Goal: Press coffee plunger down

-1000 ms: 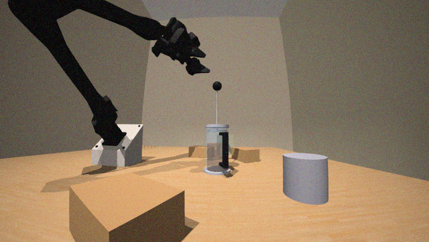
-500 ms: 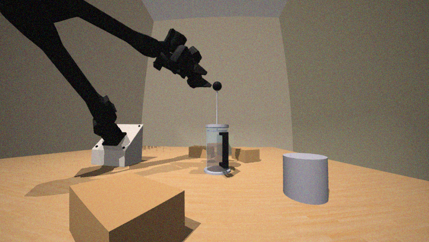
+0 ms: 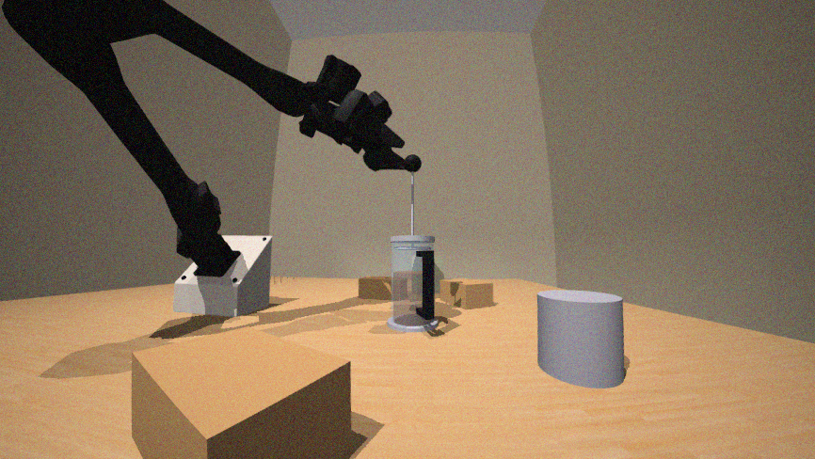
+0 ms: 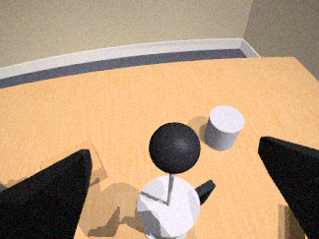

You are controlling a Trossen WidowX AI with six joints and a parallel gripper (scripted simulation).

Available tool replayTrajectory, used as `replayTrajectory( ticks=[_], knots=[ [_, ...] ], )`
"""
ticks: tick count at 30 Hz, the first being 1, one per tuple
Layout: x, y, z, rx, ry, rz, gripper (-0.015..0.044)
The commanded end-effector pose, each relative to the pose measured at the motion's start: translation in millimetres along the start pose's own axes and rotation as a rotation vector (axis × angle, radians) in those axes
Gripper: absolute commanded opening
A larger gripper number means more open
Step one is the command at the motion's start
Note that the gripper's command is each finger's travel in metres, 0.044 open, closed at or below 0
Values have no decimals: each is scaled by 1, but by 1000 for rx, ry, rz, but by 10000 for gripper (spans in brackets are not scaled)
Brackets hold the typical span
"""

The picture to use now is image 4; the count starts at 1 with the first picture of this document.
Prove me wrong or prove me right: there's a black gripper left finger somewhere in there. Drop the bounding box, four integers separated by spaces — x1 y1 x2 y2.
0 149 93 239

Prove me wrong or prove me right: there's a glass french press coffee maker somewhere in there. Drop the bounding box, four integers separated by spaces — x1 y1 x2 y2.
137 122 216 239

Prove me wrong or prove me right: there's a grey cylinder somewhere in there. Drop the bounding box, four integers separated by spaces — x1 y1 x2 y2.
204 104 244 151

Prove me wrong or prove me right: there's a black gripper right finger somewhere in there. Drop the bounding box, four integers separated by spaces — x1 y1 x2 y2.
258 136 319 239

